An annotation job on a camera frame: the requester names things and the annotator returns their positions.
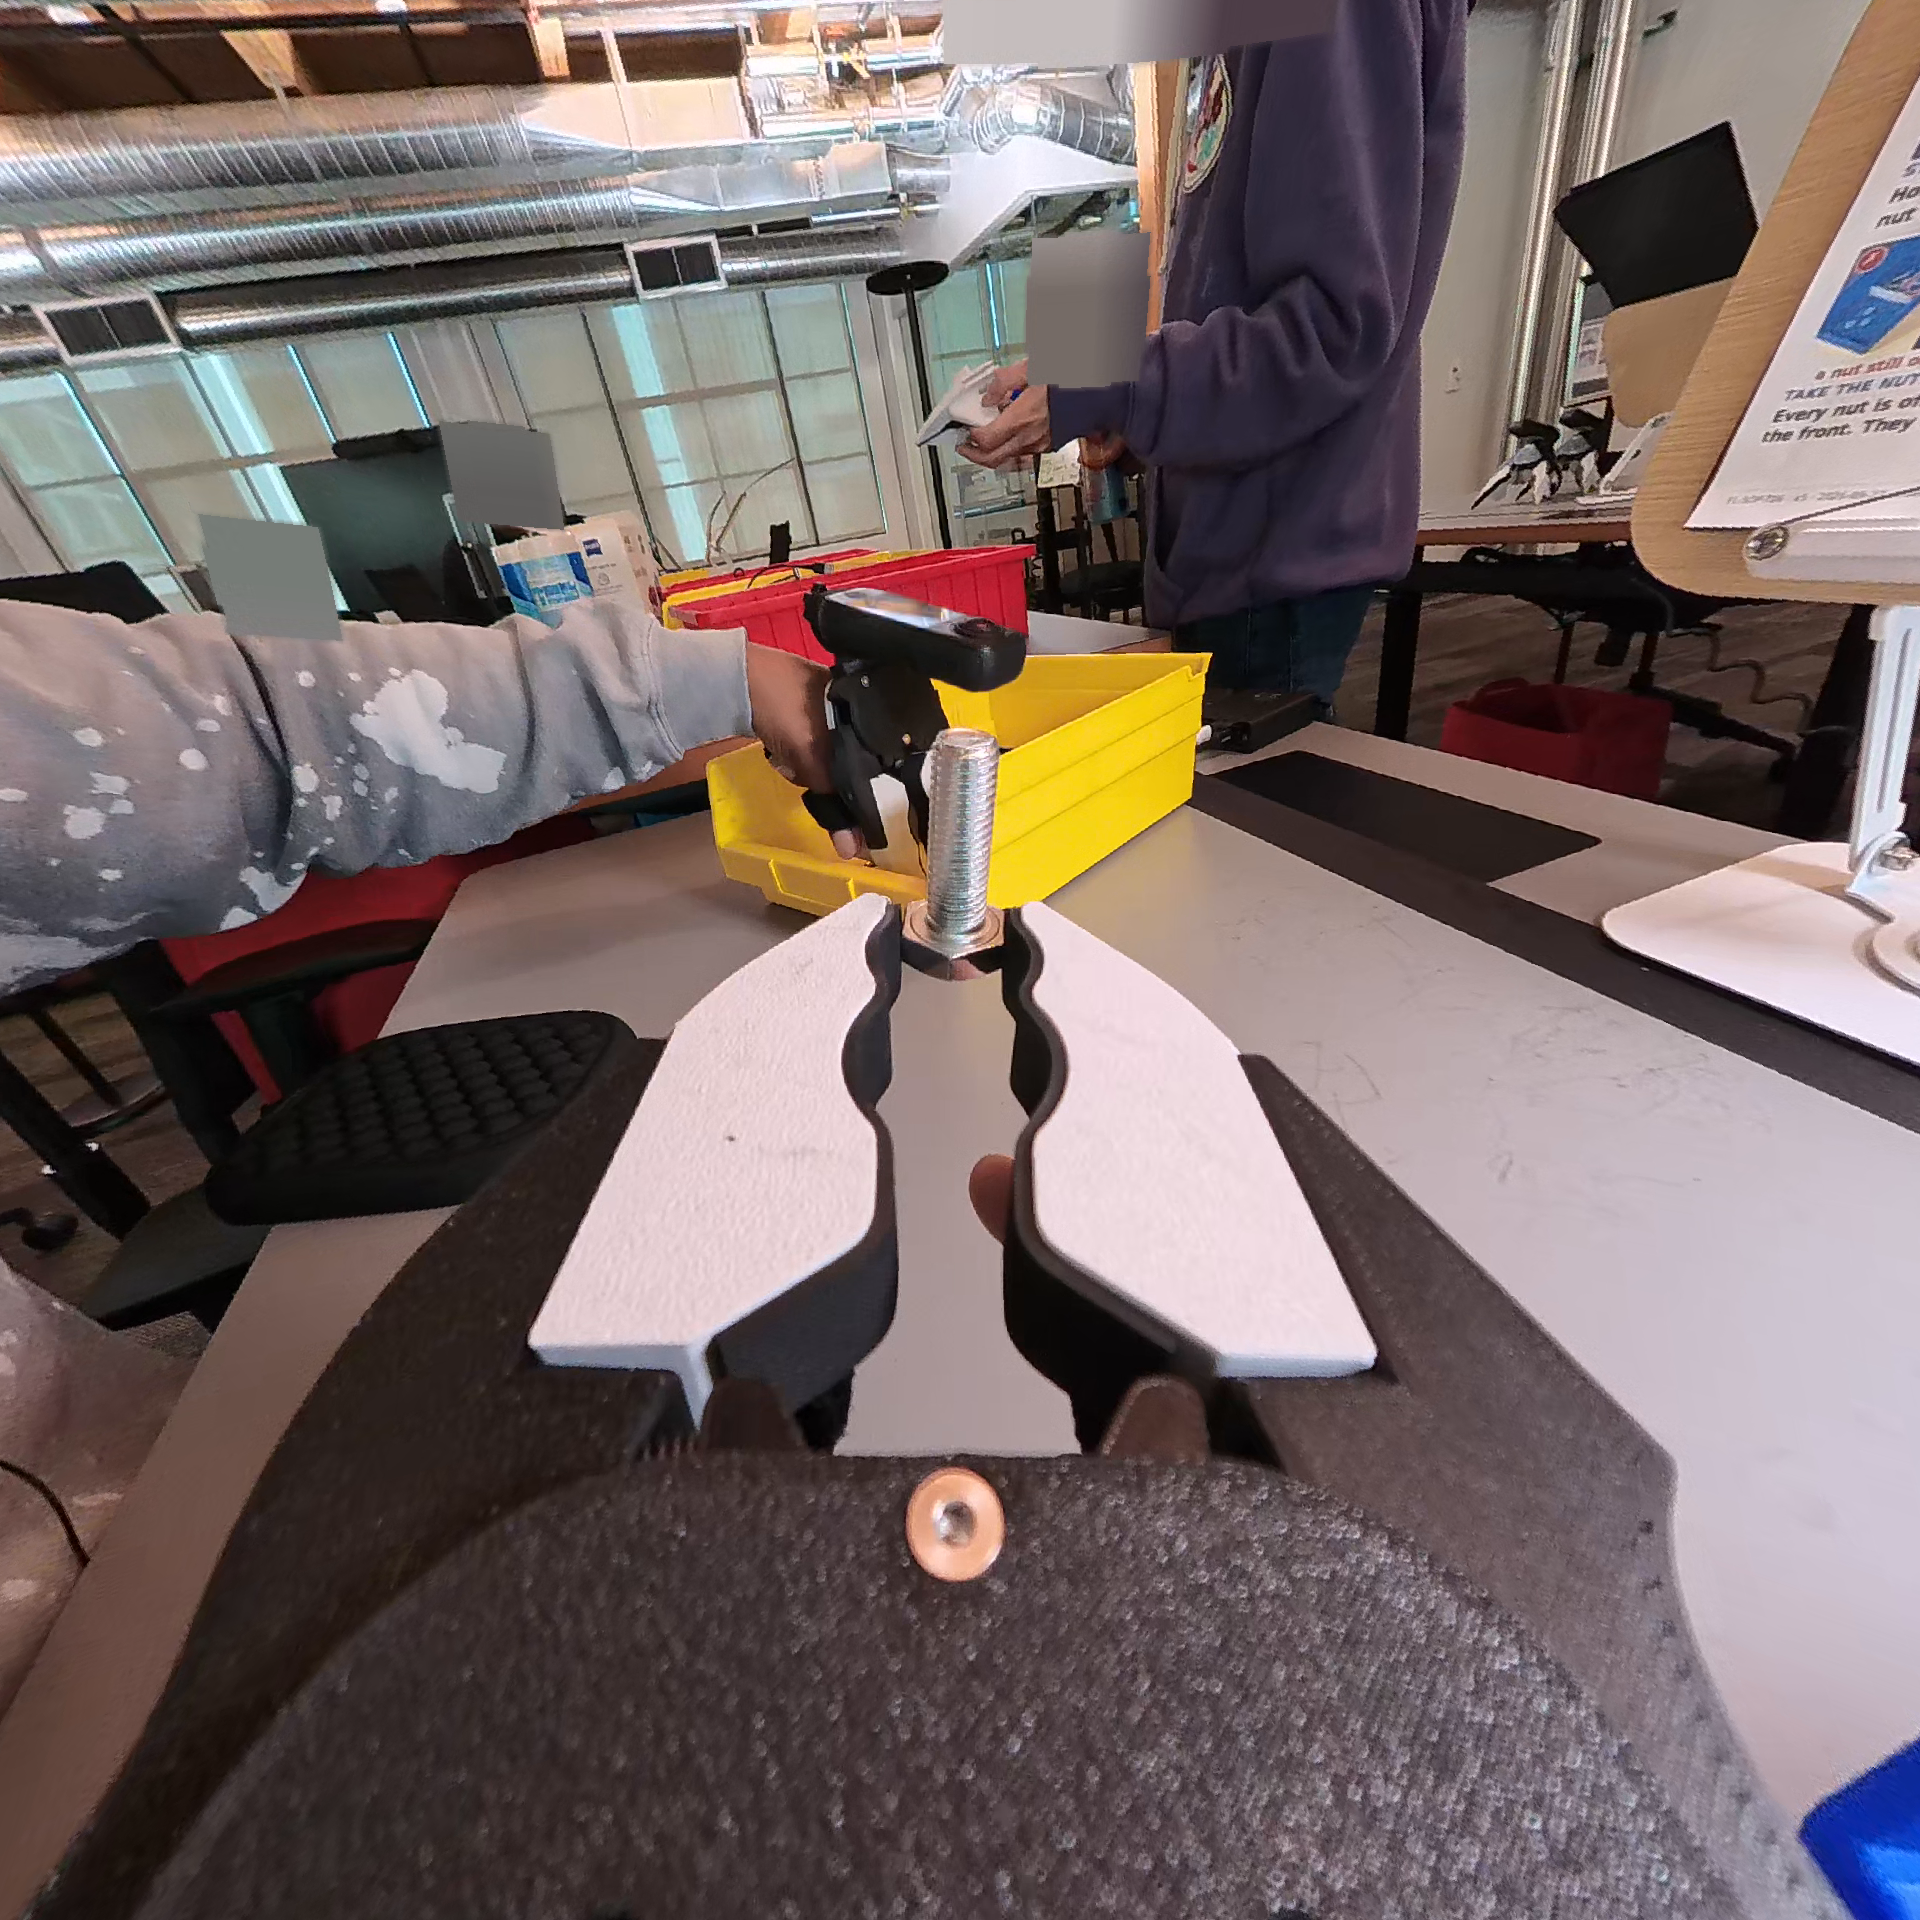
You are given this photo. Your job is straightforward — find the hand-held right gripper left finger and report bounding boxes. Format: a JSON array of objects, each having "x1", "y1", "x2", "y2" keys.
[{"x1": 528, "y1": 895, "x2": 905, "y2": 1418}]

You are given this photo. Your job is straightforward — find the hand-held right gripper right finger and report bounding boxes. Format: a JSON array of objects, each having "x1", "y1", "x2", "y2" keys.
[{"x1": 1001, "y1": 901, "x2": 1377, "y2": 1378}]

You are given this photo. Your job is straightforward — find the steel hex bolt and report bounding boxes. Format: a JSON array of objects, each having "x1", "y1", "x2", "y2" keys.
[{"x1": 899, "y1": 726, "x2": 1010, "y2": 975}]

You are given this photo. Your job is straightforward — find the yellow plastic bin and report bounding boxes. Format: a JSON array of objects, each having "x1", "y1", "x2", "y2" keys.
[
  {"x1": 704, "y1": 649, "x2": 1213, "y2": 921},
  {"x1": 656, "y1": 549, "x2": 886, "y2": 600}
]

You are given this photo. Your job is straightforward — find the person's left forearm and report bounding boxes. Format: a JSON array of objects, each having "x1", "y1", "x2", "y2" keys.
[{"x1": 0, "y1": 595, "x2": 758, "y2": 999}]

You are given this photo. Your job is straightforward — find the person's left hand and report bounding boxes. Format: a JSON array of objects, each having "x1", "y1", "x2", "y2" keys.
[{"x1": 744, "y1": 642, "x2": 839, "y2": 799}]

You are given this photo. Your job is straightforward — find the red plastic bin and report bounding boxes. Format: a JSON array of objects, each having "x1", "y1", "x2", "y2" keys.
[{"x1": 661, "y1": 543, "x2": 1038, "y2": 669}]

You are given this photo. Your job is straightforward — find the white cardboard box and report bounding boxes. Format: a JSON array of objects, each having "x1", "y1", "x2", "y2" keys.
[{"x1": 566, "y1": 514, "x2": 662, "y2": 615}]

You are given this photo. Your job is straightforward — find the black chair armrest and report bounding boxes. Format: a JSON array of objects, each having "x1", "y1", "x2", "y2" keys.
[{"x1": 0, "y1": 913, "x2": 640, "y2": 1328}]

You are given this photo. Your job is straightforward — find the black flat device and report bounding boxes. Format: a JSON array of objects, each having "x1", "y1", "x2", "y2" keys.
[{"x1": 1199, "y1": 688, "x2": 1325, "y2": 753}]

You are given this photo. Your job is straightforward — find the blue label wipes canister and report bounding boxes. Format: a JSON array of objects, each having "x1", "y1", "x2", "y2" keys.
[{"x1": 496, "y1": 531, "x2": 593, "y2": 627}]

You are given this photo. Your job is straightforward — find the red felt bag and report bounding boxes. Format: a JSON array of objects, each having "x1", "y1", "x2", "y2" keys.
[
  {"x1": 158, "y1": 816, "x2": 600, "y2": 1104},
  {"x1": 1439, "y1": 678, "x2": 1672, "y2": 805}
]

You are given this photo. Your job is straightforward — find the black tape strip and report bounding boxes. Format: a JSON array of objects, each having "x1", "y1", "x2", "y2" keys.
[{"x1": 1190, "y1": 776, "x2": 1920, "y2": 1136}]

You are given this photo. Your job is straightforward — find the dark monitor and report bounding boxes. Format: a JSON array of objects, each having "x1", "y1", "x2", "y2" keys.
[{"x1": 281, "y1": 422, "x2": 565, "y2": 618}]

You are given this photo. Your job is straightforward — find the wooden table black legs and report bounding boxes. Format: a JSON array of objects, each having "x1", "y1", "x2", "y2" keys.
[{"x1": 1371, "y1": 497, "x2": 1862, "y2": 840}]

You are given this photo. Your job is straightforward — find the white stand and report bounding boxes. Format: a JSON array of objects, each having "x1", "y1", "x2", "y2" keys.
[{"x1": 1601, "y1": 602, "x2": 1920, "y2": 1070}]

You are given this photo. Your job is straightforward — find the wooden clipboard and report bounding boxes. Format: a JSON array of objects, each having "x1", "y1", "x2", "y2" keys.
[{"x1": 1627, "y1": 0, "x2": 1920, "y2": 607}]

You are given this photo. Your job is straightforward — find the black panel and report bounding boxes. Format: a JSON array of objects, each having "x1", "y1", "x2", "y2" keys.
[{"x1": 1552, "y1": 123, "x2": 1759, "y2": 313}]

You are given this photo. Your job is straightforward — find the blue object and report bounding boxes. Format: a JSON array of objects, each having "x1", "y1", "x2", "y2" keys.
[{"x1": 1798, "y1": 1738, "x2": 1920, "y2": 1920}]

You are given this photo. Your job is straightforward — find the printed instruction sheet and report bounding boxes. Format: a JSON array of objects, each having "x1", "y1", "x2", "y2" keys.
[{"x1": 1687, "y1": 88, "x2": 1920, "y2": 535}]

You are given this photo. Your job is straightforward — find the silver ventilation duct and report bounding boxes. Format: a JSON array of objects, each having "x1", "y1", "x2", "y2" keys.
[
  {"x1": 0, "y1": 171, "x2": 903, "y2": 331},
  {"x1": 0, "y1": 82, "x2": 751, "y2": 213}
]

